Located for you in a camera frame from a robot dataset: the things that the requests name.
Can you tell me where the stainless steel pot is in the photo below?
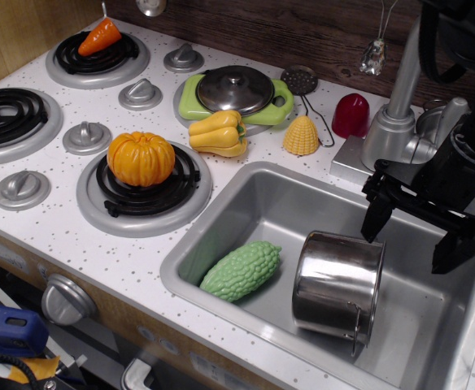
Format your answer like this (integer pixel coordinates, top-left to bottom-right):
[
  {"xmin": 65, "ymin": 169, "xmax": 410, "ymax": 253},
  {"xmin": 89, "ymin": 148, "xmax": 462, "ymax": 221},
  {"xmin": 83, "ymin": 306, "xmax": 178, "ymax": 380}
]
[{"xmin": 292, "ymin": 231, "xmax": 386, "ymax": 356}]

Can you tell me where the metal skimmer strainer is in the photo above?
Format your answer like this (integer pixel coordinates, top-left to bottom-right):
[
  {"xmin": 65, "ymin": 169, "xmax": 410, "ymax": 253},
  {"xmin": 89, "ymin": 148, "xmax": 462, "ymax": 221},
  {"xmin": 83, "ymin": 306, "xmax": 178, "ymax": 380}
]
[{"xmin": 281, "ymin": 65, "xmax": 335, "ymax": 148}]

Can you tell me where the orange carrot toy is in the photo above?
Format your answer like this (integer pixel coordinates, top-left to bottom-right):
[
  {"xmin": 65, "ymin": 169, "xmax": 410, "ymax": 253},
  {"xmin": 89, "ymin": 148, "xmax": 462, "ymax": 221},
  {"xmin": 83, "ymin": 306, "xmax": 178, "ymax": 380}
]
[{"xmin": 78, "ymin": 17, "xmax": 122, "ymax": 57}]

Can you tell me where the silver wall hook knob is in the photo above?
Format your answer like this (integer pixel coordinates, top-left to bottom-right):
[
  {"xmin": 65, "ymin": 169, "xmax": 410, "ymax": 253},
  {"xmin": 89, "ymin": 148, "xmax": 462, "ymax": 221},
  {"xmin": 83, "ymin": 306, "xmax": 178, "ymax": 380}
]
[{"xmin": 136, "ymin": 0, "xmax": 168, "ymax": 18}]

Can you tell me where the hanging foil ornament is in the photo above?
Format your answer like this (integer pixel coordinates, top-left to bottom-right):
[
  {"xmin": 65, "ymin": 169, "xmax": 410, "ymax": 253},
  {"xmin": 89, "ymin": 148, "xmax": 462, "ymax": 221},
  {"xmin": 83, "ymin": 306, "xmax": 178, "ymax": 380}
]
[{"xmin": 358, "ymin": 0, "xmax": 399, "ymax": 77}]

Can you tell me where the steel pot lid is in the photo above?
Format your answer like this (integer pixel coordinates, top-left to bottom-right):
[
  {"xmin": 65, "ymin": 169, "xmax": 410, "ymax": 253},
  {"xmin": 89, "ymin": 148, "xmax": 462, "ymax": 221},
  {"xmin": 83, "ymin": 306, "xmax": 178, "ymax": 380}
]
[{"xmin": 196, "ymin": 65, "xmax": 274, "ymax": 116}]

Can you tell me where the silver oven front knob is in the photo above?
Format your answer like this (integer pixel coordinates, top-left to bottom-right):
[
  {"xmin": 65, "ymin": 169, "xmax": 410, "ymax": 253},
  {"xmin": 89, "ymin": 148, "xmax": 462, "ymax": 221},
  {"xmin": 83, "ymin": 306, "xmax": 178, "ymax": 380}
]
[{"xmin": 41, "ymin": 274, "xmax": 97, "ymax": 326}]

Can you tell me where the silver knob front left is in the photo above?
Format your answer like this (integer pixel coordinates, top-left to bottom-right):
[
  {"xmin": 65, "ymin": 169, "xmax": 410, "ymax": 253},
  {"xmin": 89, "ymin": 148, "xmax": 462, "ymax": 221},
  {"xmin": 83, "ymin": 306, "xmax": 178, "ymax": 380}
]
[{"xmin": 0, "ymin": 170, "xmax": 51, "ymax": 211}]

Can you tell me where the silver knob middle centre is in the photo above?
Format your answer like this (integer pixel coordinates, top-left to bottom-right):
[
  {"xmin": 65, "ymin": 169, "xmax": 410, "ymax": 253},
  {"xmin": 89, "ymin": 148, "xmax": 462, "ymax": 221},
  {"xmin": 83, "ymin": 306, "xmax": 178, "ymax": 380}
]
[{"xmin": 118, "ymin": 78, "xmax": 163, "ymax": 111}]

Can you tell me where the red pepper toy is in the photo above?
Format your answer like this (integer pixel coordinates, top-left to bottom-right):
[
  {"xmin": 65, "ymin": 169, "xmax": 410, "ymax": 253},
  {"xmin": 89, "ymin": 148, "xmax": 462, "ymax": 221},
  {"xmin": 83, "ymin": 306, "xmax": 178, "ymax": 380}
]
[{"xmin": 332, "ymin": 93, "xmax": 370, "ymax": 139}]

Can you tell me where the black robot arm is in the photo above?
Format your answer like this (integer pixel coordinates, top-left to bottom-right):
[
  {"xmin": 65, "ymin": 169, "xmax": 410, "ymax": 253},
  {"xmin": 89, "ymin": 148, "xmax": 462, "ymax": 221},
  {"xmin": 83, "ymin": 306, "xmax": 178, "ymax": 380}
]
[{"xmin": 361, "ymin": 1, "xmax": 475, "ymax": 274}]

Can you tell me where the orange pumpkin toy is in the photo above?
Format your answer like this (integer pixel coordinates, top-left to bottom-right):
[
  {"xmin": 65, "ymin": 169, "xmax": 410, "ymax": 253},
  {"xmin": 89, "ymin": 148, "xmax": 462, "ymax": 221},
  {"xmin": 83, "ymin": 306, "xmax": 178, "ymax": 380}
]
[{"xmin": 107, "ymin": 132, "xmax": 176, "ymax": 187}]

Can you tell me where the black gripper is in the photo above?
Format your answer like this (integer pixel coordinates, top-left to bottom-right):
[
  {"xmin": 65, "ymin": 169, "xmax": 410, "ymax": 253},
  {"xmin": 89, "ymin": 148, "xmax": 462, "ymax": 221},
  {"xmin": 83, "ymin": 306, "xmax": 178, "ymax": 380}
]
[{"xmin": 361, "ymin": 120, "xmax": 475, "ymax": 274}]

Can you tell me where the back left stove burner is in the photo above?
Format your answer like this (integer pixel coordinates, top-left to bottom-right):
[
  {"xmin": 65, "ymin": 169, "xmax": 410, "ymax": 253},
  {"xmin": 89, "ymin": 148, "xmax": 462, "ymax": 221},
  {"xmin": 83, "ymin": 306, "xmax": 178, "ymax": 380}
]
[{"xmin": 46, "ymin": 32, "xmax": 150, "ymax": 89}]

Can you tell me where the silver knob back centre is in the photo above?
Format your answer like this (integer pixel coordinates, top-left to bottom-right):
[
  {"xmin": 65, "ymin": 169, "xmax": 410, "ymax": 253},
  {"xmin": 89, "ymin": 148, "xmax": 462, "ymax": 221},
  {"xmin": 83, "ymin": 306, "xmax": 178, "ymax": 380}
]
[{"xmin": 163, "ymin": 43, "xmax": 204, "ymax": 73}]

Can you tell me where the blue clamp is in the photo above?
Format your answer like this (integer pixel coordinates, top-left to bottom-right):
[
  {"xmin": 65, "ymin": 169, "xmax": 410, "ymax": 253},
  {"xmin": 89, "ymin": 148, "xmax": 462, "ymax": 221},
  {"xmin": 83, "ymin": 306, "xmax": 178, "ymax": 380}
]
[{"xmin": 0, "ymin": 305, "xmax": 50, "ymax": 358}]

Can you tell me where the yellow bell pepper toy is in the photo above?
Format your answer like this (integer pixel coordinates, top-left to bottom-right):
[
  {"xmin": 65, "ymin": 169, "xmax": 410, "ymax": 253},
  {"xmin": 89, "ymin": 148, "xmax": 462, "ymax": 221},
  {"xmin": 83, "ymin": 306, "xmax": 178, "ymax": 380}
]
[{"xmin": 189, "ymin": 110, "xmax": 247, "ymax": 158}]

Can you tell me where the silver oven door handle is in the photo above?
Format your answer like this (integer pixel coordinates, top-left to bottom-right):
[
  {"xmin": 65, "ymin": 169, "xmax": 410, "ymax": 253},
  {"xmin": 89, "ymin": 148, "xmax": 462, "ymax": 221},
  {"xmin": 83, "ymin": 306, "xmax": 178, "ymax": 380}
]
[{"xmin": 120, "ymin": 358, "xmax": 155, "ymax": 390}]

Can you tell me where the green bitter gourd toy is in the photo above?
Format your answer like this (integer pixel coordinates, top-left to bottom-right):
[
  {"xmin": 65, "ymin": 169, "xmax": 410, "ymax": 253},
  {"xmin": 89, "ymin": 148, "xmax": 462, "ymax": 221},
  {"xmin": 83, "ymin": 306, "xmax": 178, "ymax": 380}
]
[{"xmin": 199, "ymin": 240, "xmax": 282, "ymax": 302}]

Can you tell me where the green cutting board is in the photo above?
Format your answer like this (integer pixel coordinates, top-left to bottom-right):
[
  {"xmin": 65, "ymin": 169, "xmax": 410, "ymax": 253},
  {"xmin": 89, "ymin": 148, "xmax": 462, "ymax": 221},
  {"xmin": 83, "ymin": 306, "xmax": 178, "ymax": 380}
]
[{"xmin": 173, "ymin": 74, "xmax": 294, "ymax": 126}]

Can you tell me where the yellow corn toy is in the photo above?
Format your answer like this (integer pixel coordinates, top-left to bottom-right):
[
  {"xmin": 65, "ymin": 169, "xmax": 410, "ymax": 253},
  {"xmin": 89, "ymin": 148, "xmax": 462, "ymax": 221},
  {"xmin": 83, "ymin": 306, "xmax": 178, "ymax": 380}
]
[{"xmin": 283, "ymin": 115, "xmax": 320, "ymax": 156}]

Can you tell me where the silver knob middle left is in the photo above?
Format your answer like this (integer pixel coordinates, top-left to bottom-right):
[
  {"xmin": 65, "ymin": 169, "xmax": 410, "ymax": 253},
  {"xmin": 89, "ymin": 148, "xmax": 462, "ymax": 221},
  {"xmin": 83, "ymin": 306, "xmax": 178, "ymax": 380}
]
[{"xmin": 63, "ymin": 121, "xmax": 112, "ymax": 155}]

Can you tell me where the front right stove burner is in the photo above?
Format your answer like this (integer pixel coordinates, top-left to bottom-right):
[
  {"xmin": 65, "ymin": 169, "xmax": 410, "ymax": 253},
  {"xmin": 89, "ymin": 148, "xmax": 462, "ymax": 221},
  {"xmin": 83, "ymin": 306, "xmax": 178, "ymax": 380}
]
[{"xmin": 76, "ymin": 143, "xmax": 212, "ymax": 238}]

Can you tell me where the front left stove burner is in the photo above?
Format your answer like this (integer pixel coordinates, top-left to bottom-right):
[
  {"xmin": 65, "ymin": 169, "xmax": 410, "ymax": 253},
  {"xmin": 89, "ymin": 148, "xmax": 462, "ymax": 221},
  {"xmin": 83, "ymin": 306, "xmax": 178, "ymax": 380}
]
[{"xmin": 0, "ymin": 88, "xmax": 63, "ymax": 164}]

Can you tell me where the silver toy faucet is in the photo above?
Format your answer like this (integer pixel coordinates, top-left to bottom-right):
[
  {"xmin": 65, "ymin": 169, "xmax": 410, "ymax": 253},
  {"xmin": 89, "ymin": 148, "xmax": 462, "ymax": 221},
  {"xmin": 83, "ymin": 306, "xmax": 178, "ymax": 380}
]
[{"xmin": 330, "ymin": 21, "xmax": 469, "ymax": 185}]

